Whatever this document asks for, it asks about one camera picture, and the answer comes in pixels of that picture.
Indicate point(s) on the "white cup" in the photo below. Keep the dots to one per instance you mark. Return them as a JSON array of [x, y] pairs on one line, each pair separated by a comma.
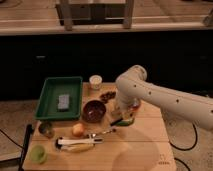
[[95, 82]]

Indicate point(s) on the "wooden chair frame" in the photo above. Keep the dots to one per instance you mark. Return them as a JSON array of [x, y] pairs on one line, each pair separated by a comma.
[[91, 13]]

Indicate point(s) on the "green cucumber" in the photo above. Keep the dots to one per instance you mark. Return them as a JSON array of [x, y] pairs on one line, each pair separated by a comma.
[[126, 122]]

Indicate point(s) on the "green plastic tray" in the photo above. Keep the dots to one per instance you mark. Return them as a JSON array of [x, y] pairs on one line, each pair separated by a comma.
[[53, 89]]

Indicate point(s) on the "yellow banana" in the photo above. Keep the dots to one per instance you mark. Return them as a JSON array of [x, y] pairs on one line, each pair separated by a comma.
[[78, 147]]

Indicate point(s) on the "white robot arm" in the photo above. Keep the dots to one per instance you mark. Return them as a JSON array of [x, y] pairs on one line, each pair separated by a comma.
[[132, 85]]

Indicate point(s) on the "brown grapes bunch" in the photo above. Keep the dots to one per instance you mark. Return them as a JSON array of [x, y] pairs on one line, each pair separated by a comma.
[[105, 97]]

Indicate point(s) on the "white handled tool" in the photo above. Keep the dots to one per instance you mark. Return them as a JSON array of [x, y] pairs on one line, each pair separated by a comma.
[[66, 142]]

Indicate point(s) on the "grey sponge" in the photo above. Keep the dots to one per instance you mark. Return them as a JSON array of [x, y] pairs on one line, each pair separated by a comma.
[[63, 102]]

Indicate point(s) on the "orange peach fruit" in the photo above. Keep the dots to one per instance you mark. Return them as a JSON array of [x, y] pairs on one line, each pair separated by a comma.
[[78, 130]]

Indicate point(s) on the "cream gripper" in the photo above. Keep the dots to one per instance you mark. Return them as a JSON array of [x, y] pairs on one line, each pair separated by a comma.
[[126, 110]]

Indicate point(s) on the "orange bowl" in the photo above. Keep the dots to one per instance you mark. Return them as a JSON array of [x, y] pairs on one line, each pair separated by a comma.
[[136, 105]]

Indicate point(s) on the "metal spoon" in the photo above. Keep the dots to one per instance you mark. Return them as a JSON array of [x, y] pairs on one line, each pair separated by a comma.
[[93, 135]]

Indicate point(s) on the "small metal cup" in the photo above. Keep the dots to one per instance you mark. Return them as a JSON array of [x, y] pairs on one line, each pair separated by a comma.
[[46, 129]]

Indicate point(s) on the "purple bowl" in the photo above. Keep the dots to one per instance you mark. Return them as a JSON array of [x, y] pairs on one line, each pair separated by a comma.
[[93, 111]]

